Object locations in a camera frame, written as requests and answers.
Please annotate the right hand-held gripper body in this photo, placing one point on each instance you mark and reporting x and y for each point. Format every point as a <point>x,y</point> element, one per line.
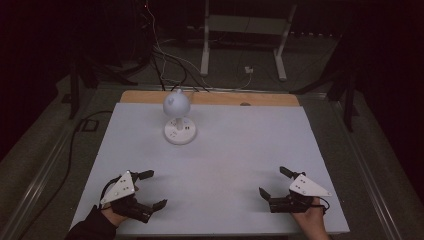
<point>305,186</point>

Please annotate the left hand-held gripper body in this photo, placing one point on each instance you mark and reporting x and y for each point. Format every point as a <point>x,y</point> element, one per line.
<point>120,189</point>

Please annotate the person's left hand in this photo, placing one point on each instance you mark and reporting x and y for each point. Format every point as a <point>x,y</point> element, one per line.
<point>115,218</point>

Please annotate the person's right hand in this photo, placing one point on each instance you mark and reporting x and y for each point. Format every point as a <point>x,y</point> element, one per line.
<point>313,220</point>

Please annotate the white table cover sheet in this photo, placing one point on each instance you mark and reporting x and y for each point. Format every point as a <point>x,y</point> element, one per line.
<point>226,160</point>

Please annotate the white globe on stand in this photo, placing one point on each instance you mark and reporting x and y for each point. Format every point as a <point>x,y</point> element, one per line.
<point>180,131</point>

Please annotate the black rectangular floor plate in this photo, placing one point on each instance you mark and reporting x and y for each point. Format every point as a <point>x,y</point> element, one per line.
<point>88,125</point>

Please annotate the black tripod stand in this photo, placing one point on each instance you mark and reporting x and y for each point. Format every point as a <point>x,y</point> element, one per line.
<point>74,90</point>
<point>349,100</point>

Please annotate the white plug adapter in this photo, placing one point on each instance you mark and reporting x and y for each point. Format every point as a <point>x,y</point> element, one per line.
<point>248,69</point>

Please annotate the white metal stand frame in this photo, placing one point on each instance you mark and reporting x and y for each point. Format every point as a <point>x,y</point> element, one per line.
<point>245,25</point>

